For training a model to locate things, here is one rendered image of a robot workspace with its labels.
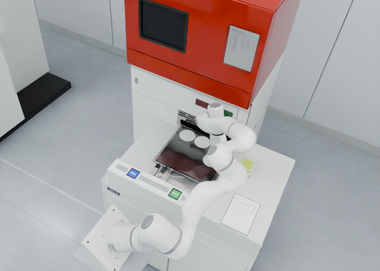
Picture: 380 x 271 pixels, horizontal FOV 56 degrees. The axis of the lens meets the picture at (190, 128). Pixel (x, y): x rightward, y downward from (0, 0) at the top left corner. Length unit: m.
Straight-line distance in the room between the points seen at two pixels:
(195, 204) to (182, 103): 0.95
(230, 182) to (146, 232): 0.40
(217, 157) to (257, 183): 0.60
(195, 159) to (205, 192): 0.68
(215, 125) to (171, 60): 0.51
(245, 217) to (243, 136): 0.49
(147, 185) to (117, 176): 0.18
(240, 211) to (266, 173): 0.32
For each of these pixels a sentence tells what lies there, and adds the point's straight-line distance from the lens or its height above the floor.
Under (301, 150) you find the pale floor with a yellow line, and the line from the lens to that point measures 3.68.
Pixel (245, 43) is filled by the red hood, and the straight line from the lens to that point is 1.80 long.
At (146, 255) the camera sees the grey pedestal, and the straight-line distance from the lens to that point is 1.88.
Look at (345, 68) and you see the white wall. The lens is 3.50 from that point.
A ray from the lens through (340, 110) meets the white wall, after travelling 3.75.
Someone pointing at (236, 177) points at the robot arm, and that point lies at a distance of 1.51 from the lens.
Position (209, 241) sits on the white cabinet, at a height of 0.76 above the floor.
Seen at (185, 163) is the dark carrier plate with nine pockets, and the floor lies 0.90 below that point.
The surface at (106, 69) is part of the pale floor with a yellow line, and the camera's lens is 4.33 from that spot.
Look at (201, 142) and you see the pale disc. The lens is 2.23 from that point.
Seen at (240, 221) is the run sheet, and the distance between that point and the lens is 1.84.
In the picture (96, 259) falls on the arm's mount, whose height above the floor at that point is 0.91.
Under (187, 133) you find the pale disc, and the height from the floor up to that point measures 0.90.
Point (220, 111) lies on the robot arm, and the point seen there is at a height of 1.29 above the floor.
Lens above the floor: 2.51
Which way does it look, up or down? 44 degrees down
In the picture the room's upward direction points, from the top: 7 degrees clockwise
